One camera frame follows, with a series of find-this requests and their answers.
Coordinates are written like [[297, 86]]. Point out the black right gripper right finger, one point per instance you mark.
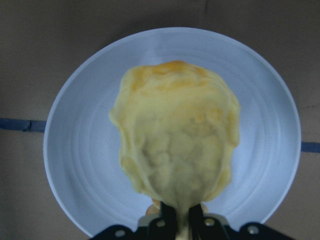
[[195, 216]]

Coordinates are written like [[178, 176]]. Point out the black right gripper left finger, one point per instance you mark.
[[168, 214]]

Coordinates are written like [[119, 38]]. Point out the yellow bread loaf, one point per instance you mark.
[[179, 124]]

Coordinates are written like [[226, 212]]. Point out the light blue plate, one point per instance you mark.
[[81, 145]]

